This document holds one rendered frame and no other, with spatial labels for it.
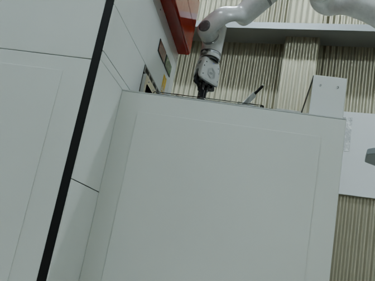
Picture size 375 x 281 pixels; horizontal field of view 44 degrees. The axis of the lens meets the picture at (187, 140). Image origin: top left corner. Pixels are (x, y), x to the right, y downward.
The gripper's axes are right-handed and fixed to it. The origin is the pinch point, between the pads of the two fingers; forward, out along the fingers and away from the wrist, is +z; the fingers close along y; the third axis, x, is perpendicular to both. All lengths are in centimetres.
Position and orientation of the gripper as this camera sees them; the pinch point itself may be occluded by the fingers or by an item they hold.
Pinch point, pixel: (201, 96)
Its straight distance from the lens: 183.5
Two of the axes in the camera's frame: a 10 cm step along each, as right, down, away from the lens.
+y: 7.1, 3.3, 6.2
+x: -6.8, 0.6, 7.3
